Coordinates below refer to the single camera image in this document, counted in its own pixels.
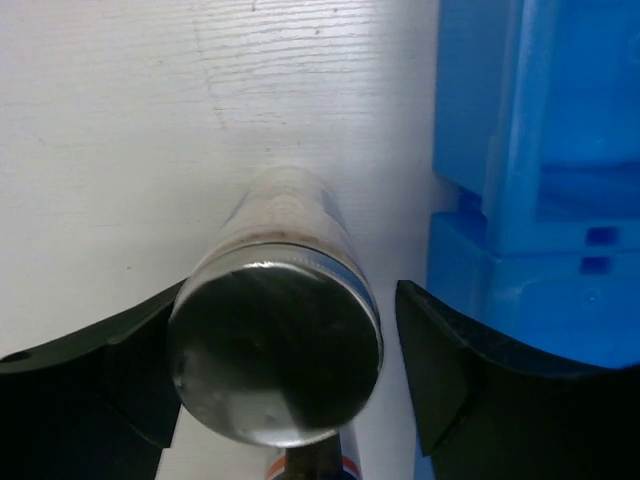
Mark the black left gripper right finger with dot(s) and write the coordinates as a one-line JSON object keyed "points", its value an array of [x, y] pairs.
{"points": [[488, 406]]}

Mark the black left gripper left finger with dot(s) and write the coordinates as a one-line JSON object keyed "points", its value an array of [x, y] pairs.
{"points": [[98, 403]]}

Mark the white-lid red-label spice jar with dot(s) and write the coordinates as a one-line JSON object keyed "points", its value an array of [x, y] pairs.
{"points": [[336, 457]]}

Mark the silver-lid blue-label spice jar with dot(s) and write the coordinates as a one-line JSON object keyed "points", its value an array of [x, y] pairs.
{"points": [[275, 337]]}

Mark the blue plastic bin row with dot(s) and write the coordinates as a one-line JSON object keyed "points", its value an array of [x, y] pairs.
{"points": [[537, 127]]}

